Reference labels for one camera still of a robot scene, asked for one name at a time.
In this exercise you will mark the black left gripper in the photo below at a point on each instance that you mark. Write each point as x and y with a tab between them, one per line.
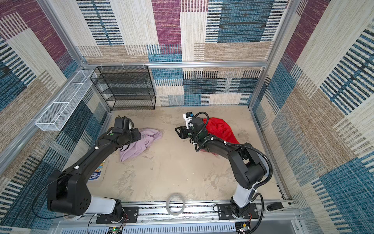
137	134

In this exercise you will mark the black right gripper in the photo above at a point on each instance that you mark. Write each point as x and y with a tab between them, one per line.
183	129

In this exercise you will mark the lilac cloth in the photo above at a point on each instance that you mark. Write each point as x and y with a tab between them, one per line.
148	136

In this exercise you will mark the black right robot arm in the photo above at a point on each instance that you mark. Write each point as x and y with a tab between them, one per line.
251	168

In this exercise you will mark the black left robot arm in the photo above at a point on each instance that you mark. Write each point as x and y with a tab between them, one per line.
67	191

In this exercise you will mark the maroon cloth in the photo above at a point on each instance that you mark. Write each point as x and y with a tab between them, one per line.
208	151

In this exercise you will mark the red cloth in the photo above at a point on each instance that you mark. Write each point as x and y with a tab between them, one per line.
221	129

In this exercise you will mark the treehouse story book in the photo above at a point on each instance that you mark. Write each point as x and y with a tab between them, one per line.
99	173

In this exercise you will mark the clear tape roll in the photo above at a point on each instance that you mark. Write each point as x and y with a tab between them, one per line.
175	204

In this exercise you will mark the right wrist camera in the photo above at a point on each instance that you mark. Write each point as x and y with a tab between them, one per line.
188	116

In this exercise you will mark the black wire shelf rack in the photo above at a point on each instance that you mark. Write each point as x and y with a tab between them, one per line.
125	87

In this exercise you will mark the white wire mesh basket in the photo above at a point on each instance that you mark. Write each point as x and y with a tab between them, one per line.
60	110

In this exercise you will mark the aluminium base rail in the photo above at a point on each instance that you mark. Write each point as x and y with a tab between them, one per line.
211	210

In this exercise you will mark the white slotted cable duct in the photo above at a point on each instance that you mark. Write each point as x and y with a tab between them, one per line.
192	228

